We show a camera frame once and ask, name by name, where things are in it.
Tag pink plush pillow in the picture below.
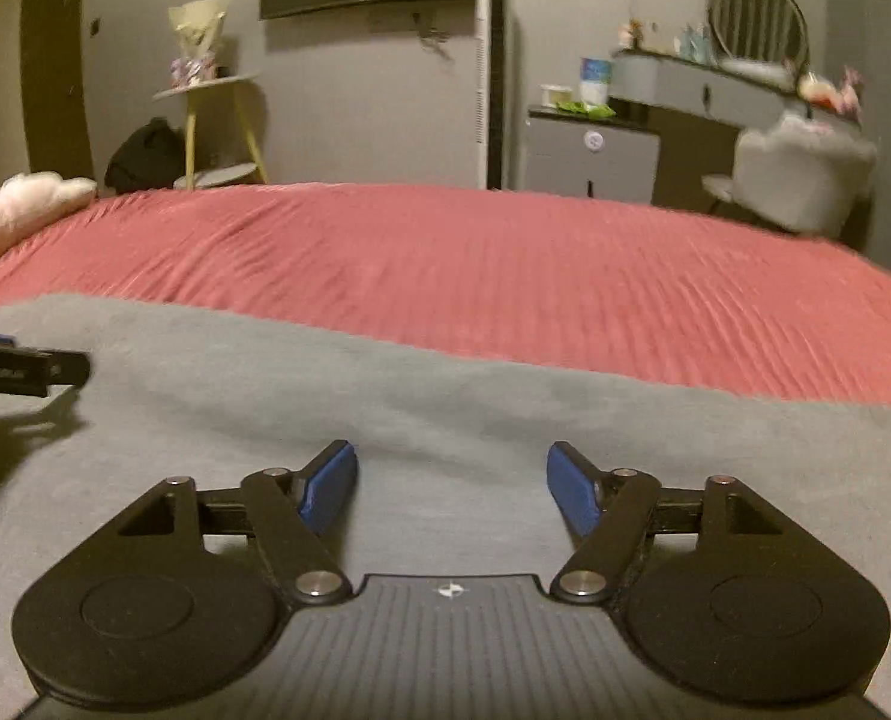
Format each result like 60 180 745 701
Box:
0 171 97 278

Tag dangling black cables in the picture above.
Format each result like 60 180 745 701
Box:
413 15 455 61

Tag light blue bottles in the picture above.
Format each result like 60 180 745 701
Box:
674 22 716 65

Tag red ribbed bedspread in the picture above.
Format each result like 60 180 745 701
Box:
0 181 891 406

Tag pink plush toys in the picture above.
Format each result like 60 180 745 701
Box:
797 67 865 117

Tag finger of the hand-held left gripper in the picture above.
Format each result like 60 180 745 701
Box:
0 330 92 400

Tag brown door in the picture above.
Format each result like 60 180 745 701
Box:
17 0 97 181

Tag grey bedside cabinet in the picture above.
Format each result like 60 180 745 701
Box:
524 106 664 203

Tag grey vanity desk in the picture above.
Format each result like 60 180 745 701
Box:
610 49 866 211

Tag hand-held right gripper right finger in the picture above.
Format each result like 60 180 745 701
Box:
546 441 787 605

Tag yellow-legged side table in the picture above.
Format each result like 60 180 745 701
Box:
151 73 270 191

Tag black bag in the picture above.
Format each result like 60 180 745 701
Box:
104 118 189 196

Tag blue and white tissue pack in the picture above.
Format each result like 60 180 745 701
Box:
578 56 615 106

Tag round vanity mirror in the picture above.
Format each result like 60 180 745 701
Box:
706 0 812 68

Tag wrapped flower bouquet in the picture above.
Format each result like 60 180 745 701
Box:
167 0 238 87

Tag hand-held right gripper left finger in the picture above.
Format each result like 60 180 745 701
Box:
115 441 360 605

